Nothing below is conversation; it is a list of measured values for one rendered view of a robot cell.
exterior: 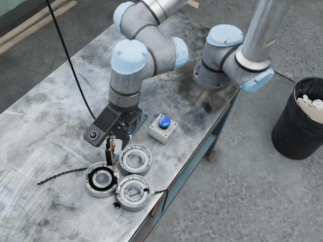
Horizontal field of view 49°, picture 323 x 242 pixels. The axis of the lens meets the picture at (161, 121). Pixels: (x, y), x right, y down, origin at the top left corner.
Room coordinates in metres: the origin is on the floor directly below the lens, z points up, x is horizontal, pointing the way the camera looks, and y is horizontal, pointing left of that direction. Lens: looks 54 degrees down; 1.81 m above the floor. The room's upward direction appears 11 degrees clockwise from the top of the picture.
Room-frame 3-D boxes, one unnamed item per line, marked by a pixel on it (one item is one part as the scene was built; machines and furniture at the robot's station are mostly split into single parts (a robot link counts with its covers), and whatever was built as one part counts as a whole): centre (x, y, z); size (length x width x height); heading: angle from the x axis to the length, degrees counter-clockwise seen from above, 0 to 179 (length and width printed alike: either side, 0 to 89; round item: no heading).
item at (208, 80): (0.97, -0.16, 0.85); 0.15 x 0.15 x 0.10
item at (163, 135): (0.68, -0.01, 0.82); 0.08 x 0.07 x 0.05; 155
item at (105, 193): (0.45, 0.14, 0.82); 0.10 x 0.10 x 0.04
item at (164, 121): (0.67, -0.01, 0.85); 0.04 x 0.04 x 0.05
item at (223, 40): (0.97, -0.17, 0.97); 0.13 x 0.12 x 0.14; 44
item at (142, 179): (0.43, 0.04, 0.82); 0.10 x 0.10 x 0.04
